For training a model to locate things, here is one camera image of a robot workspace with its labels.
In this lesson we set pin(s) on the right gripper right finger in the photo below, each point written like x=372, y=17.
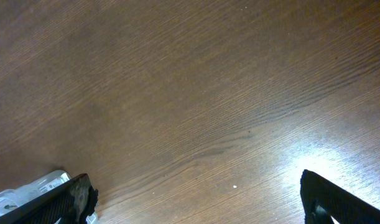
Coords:
x=324, y=202

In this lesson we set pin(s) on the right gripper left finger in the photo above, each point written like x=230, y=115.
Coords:
x=53, y=205

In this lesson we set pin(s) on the clear plastic container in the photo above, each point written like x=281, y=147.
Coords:
x=28, y=191

